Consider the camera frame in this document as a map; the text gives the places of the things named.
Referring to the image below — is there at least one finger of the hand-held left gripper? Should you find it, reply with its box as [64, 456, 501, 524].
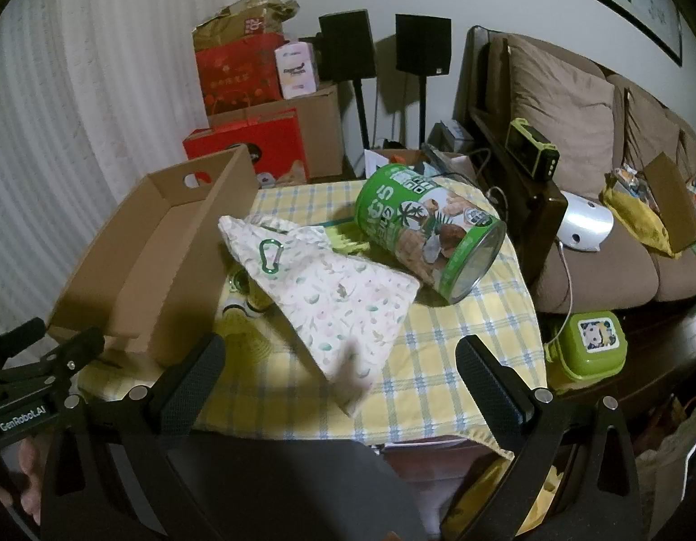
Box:
[0, 317, 48, 374]
[39, 326, 106, 391]

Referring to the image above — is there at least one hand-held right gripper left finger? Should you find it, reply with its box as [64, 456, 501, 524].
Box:
[41, 332, 228, 541]

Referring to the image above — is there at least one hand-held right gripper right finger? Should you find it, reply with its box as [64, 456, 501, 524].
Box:
[455, 335, 642, 541]

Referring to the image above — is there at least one green transparent bottle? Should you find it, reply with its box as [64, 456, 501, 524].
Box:
[223, 269, 271, 323]

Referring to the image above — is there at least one floral cloth bag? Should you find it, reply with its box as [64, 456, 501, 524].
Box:
[217, 215, 421, 415]

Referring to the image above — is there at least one green snack can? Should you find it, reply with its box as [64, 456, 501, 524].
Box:
[355, 163, 508, 304]

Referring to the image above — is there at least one yellow shuttlecock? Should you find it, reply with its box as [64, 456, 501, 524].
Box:
[324, 222, 372, 256]

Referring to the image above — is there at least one person's left hand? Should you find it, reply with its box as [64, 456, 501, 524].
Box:
[0, 436, 46, 519]

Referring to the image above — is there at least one yellow plaid tablecloth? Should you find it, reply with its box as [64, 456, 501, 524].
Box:
[78, 177, 549, 457]

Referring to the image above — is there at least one green lunch box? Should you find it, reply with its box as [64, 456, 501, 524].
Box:
[544, 310, 632, 394]

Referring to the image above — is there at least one green carabiner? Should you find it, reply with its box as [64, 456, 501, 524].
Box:
[257, 239, 286, 277]

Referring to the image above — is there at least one brown sofa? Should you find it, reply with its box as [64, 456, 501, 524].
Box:
[454, 25, 696, 407]

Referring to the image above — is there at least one white dome device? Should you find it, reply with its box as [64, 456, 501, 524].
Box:
[555, 191, 616, 252]

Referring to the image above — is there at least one beige bag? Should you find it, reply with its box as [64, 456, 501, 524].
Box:
[635, 394, 696, 525]

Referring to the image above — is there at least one yellow cloth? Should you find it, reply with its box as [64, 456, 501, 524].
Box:
[600, 174, 696, 261]

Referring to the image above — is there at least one green black device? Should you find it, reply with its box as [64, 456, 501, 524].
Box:
[505, 118, 561, 182]

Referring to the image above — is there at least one red bag with oval label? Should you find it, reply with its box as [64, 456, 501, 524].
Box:
[183, 109, 311, 188]

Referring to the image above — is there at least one open box with papers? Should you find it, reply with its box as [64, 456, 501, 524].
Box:
[364, 148, 480, 182]

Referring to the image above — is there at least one white curtain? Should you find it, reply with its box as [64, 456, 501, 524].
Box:
[0, 0, 225, 350]

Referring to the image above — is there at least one grey box device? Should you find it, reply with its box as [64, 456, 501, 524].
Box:
[429, 120, 474, 151]

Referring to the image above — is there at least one small cardboard box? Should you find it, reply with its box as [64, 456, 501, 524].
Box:
[642, 151, 696, 252]

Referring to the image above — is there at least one large brown cardboard box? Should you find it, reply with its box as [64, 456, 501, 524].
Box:
[207, 83, 344, 182]

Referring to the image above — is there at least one black speaker stand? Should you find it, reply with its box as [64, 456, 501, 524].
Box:
[418, 73, 429, 151]
[353, 79, 372, 151]

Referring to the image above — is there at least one large tan cushion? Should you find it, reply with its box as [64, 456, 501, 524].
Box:
[504, 34, 616, 193]

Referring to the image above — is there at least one red bag with gold print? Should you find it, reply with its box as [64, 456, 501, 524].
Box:
[194, 34, 288, 117]

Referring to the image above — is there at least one white pink tissue pack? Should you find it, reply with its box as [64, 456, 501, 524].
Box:
[274, 41, 322, 100]

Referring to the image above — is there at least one black speaker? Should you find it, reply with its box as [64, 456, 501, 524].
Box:
[318, 9, 377, 83]
[394, 14, 453, 76]

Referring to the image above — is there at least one torn gold paper bag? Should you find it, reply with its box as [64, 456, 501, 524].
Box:
[192, 0, 302, 55]

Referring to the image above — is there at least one white cable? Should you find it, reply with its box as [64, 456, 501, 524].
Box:
[544, 241, 575, 350]

